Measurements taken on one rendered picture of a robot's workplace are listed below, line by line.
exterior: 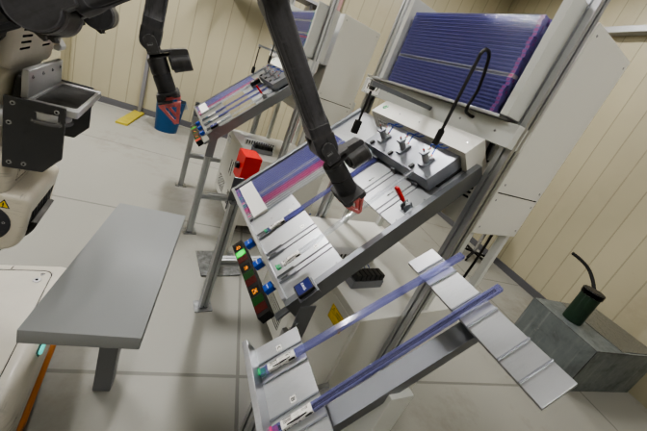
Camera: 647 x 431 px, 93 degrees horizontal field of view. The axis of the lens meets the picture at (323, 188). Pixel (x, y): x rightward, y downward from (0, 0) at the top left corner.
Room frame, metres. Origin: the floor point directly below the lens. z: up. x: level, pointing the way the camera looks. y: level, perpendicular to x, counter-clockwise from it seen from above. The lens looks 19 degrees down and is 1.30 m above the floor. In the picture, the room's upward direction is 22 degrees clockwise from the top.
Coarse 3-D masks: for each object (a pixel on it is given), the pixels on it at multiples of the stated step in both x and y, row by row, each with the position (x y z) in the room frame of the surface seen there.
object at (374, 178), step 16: (336, 128) 1.45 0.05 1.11; (368, 128) 1.37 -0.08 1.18; (368, 160) 1.17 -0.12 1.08; (352, 176) 1.10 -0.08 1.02; (368, 176) 1.08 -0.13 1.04; (384, 176) 1.06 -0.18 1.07; (368, 192) 1.00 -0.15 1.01; (416, 192) 0.95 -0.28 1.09; (432, 192) 0.93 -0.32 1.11; (384, 208) 0.92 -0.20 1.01; (400, 208) 0.91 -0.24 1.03
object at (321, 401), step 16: (496, 288) 0.56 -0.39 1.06; (464, 304) 0.54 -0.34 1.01; (480, 304) 0.54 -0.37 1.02; (448, 320) 0.51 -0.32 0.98; (416, 336) 0.49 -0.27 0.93; (432, 336) 0.49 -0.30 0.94; (400, 352) 0.46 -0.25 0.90; (368, 368) 0.44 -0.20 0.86; (352, 384) 0.42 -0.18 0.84; (320, 400) 0.40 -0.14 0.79
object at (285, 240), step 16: (272, 208) 1.07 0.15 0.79; (288, 208) 1.04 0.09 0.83; (256, 224) 1.01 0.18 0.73; (288, 224) 0.97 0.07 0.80; (304, 224) 0.95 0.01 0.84; (272, 240) 0.92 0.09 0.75; (288, 240) 0.90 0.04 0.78; (304, 240) 0.89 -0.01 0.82; (272, 256) 0.85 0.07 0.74; (288, 256) 0.84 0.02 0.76; (304, 256) 0.83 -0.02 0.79; (320, 256) 0.81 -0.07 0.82; (336, 256) 0.80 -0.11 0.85; (288, 272) 0.79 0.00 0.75; (304, 272) 0.77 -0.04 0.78; (320, 272) 0.76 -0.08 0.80; (288, 288) 0.74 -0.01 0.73
